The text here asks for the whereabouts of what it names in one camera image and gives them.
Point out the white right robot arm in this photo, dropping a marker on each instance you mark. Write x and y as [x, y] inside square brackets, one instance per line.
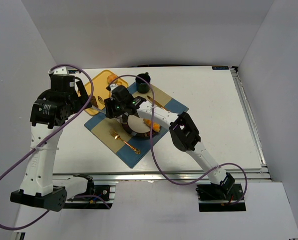
[184, 133]

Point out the blue label right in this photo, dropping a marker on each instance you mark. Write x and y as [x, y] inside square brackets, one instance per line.
[218, 68]

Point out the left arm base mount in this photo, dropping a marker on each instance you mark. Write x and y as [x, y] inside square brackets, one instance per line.
[97, 196]

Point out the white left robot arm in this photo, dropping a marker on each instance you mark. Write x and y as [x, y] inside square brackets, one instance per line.
[51, 110]

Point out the round bread roll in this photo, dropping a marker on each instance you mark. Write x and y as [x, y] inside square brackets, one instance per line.
[111, 78]

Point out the brown chocolate bread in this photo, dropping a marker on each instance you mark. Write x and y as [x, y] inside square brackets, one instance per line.
[96, 100]

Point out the long bread roll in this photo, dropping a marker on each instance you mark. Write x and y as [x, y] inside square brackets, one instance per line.
[118, 83]

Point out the gold knife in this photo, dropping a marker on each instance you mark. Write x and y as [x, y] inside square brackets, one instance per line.
[155, 102]

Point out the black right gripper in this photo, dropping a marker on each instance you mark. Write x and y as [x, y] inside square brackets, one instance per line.
[108, 107]

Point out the black rimmed plate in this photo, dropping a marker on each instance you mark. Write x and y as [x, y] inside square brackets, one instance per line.
[134, 126]

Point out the blue label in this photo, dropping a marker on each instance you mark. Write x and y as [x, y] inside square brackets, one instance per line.
[218, 68]
[74, 71]

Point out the aluminium table frame rail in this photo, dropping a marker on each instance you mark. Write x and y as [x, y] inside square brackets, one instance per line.
[250, 120]

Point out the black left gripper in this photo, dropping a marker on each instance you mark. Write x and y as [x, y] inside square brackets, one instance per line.
[77, 100]

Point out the blue label left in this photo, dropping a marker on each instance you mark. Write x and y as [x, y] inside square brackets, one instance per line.
[74, 71]

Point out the striped croissant bread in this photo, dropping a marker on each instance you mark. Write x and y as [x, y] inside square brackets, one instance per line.
[155, 126]

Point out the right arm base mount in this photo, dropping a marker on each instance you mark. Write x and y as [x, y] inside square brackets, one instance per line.
[212, 200]

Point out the gold fork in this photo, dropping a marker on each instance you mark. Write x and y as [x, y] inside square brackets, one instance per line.
[116, 136]

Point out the yellow tray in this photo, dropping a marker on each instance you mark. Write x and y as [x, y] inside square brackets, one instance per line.
[100, 85]

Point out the dark green mug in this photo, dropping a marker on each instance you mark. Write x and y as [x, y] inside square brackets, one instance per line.
[142, 81]

